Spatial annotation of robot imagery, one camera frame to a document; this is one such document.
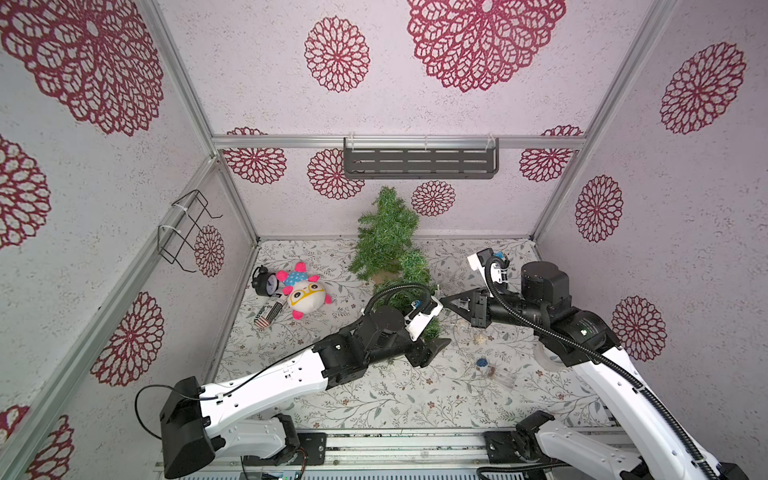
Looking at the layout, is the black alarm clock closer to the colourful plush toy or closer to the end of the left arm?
the colourful plush toy

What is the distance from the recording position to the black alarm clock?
992mm

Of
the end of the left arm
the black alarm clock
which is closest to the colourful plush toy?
the black alarm clock

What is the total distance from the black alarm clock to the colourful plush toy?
2 centimetres

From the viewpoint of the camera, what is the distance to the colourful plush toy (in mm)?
963
